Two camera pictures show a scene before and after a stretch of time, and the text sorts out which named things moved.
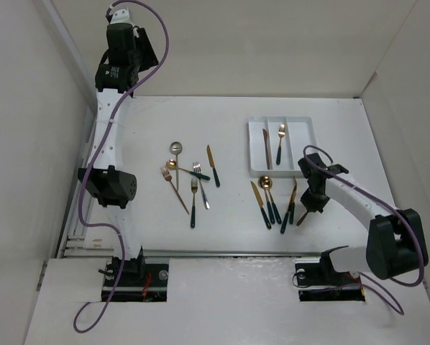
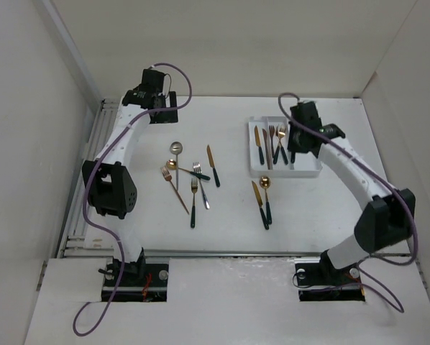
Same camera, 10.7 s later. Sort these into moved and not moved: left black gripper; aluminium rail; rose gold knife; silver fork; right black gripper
Moved: right black gripper; left black gripper
Not moved: aluminium rail; rose gold knife; silver fork
